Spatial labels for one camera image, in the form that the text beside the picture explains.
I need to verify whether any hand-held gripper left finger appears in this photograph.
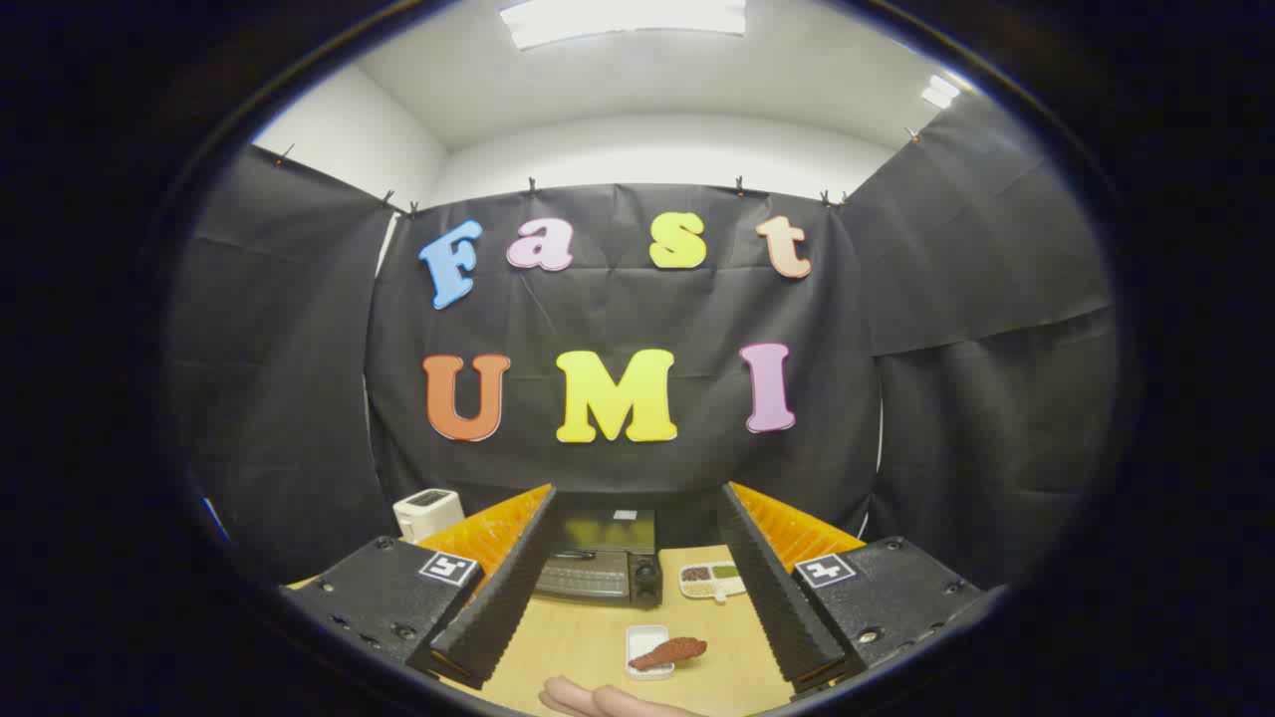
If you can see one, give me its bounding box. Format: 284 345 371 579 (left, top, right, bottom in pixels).
282 484 559 690

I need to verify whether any white divided dish with beans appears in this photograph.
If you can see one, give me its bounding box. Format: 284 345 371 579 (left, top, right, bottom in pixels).
679 563 748 603

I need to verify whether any small white plastic tray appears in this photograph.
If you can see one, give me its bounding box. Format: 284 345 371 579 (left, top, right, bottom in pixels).
626 624 673 680

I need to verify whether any brown meat piece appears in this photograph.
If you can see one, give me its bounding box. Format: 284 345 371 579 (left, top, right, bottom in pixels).
630 637 708 671

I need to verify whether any large ceiling light panel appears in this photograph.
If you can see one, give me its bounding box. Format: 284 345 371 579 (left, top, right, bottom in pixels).
498 0 748 51

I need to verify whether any black toaster oven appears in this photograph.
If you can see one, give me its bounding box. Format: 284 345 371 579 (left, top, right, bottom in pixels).
533 508 663 609

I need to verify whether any white bread toaster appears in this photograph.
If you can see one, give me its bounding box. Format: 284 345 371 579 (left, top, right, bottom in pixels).
393 489 465 544

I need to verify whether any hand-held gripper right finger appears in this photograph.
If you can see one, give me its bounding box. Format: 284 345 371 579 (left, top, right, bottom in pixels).
719 482 987 695

